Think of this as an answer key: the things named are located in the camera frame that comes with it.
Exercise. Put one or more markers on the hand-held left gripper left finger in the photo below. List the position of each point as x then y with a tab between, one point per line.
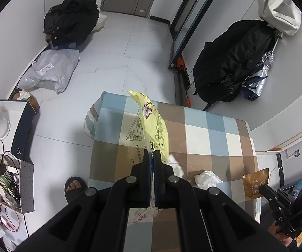
147	176

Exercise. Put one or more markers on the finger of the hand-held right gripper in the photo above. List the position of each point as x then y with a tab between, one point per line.
281	218
270	192

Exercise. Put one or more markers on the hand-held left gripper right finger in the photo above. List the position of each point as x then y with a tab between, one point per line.
158	178

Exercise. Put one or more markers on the brown sachet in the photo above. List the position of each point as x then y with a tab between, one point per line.
254	186

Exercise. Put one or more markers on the yellow plastic bread bag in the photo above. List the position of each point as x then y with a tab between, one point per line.
151	126

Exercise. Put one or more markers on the person's right hand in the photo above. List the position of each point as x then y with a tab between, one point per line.
281	237

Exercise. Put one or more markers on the checkered tablecloth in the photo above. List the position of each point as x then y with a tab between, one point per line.
201	136

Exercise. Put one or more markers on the black slipper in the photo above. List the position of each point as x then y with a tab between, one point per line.
70	197

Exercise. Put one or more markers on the silver folding umbrella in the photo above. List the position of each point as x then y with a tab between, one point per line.
258	81

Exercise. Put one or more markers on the orange and black tool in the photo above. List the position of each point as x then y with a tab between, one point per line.
181	68

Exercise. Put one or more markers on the grey speckled storage box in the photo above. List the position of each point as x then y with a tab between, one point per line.
27	186

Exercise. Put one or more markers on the navy and white box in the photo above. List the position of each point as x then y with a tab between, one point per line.
22	134

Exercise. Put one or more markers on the black backpack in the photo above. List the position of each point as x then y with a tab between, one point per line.
227	63

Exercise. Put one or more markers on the grey plastic parcel bag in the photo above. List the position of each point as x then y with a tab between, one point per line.
51	68

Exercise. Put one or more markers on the white paper cup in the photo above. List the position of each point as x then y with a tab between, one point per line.
1	187

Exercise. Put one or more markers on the white cloth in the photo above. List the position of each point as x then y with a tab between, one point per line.
100	23

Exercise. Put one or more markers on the black framed glass door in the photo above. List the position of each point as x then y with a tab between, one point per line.
198	18

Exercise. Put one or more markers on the black jacket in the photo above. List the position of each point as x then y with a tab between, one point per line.
72	18

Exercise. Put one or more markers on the white hanging bag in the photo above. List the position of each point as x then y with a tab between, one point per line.
279	8

